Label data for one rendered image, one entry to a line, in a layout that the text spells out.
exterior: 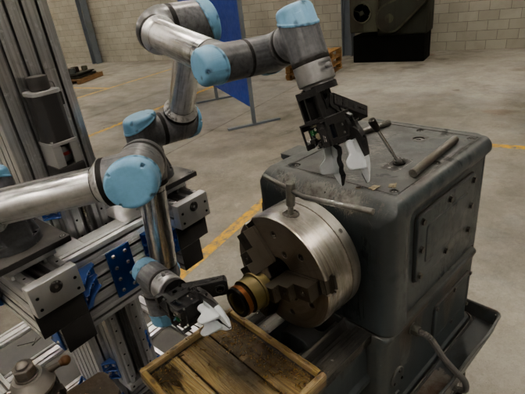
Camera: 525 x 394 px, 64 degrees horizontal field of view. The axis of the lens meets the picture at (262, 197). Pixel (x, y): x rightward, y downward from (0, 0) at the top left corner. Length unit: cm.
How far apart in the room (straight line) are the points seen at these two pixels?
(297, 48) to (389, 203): 41
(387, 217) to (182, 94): 75
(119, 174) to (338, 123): 48
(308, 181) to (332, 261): 26
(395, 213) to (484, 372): 149
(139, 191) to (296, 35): 47
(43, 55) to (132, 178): 65
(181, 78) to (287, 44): 58
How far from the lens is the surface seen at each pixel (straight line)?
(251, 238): 104
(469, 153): 131
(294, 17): 83
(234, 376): 112
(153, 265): 114
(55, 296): 126
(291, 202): 97
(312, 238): 96
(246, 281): 99
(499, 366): 242
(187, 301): 100
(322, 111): 81
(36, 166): 150
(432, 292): 137
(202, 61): 82
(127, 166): 95
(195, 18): 121
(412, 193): 106
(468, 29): 1091
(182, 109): 144
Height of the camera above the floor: 172
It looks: 26 degrees down
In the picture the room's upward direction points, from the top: 7 degrees counter-clockwise
